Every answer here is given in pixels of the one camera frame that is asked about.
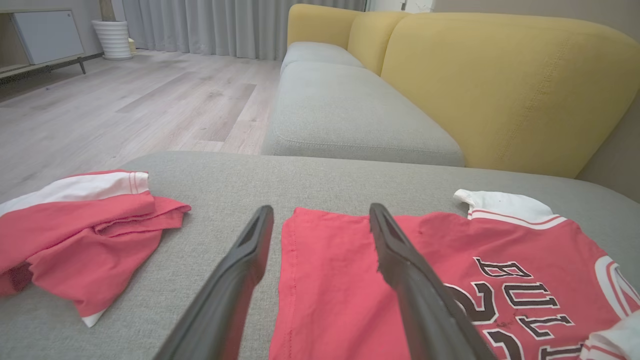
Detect low white wooden cabinet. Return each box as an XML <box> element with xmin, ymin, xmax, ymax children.
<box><xmin>0</xmin><ymin>7</ymin><xmax>105</xmax><ymax>82</ymax></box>

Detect red shorts with white band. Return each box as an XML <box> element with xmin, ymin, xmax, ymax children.
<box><xmin>0</xmin><ymin>169</ymin><xmax>192</xmax><ymax>328</ymax></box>

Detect grey pleated curtain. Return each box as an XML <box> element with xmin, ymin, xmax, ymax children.
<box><xmin>122</xmin><ymin>0</ymin><xmax>369</xmax><ymax>61</ymax></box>

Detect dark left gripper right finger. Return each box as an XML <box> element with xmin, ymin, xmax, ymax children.
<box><xmin>368</xmin><ymin>202</ymin><xmax>496</xmax><ymax>360</ymax></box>

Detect red Bulls basketball jersey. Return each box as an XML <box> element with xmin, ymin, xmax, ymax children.
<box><xmin>269</xmin><ymin>188</ymin><xmax>640</xmax><ymax>360</ymax></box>

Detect grey sofa seat cushion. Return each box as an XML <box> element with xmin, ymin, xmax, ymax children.
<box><xmin>280</xmin><ymin>41</ymin><xmax>365</xmax><ymax>76</ymax></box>

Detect large grey sofa ottoman cushion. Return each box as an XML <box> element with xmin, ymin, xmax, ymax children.
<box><xmin>0</xmin><ymin>151</ymin><xmax>640</xmax><ymax>360</ymax></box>

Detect white ribbed planter pot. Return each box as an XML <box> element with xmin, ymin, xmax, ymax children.
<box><xmin>91</xmin><ymin>19</ymin><xmax>134</xmax><ymax>61</ymax></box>

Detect grey sofa back cushion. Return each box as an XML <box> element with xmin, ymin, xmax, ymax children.
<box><xmin>261</xmin><ymin>61</ymin><xmax>466</xmax><ymax>168</ymax></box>

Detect yellow sofa backrest cushion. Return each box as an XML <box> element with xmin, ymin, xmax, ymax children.
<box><xmin>287</xmin><ymin>3</ymin><xmax>362</xmax><ymax>50</ymax></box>
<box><xmin>380</xmin><ymin>12</ymin><xmax>640</xmax><ymax>180</ymax></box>
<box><xmin>347</xmin><ymin>10</ymin><xmax>412</xmax><ymax>76</ymax></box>

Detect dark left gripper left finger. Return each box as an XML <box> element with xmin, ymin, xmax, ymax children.
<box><xmin>152</xmin><ymin>204</ymin><xmax>275</xmax><ymax>360</ymax></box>

